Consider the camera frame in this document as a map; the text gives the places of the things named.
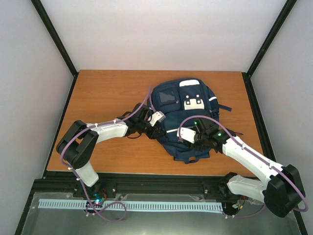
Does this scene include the navy blue student backpack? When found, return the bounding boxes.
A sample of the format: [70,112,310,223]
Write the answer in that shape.
[147,77,232,164]

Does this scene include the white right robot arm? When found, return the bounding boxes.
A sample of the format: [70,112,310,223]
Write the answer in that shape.
[177,116,309,217]

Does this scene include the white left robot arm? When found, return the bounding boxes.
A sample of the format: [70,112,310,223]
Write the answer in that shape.
[56,103,166,197]

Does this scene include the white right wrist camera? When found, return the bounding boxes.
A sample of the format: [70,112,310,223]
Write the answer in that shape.
[177,127,196,143]

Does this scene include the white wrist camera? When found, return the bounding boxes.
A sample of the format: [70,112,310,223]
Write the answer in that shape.
[148,111,166,127]
[177,127,196,143]

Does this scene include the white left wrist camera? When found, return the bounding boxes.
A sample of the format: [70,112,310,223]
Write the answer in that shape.
[148,111,166,127]

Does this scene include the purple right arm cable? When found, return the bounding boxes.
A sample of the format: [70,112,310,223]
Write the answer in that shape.
[177,116,309,219]

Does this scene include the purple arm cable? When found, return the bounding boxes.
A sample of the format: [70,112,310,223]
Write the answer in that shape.
[177,116,309,219]
[59,84,154,221]

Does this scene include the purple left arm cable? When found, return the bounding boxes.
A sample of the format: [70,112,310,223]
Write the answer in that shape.
[59,84,154,221]

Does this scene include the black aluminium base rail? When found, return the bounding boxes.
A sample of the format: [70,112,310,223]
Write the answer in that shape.
[29,171,294,201]

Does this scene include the black right corner frame post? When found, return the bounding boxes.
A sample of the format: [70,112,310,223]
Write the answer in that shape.
[246,0,298,76]

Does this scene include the black corner frame post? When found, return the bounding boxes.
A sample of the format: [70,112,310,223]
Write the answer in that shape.
[30,0,79,76]
[246,0,298,76]

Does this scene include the light blue slotted cable duct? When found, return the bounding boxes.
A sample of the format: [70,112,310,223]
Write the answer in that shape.
[38,199,223,213]

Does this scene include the black left corner frame post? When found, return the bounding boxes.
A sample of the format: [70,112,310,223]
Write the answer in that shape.
[30,0,79,76]

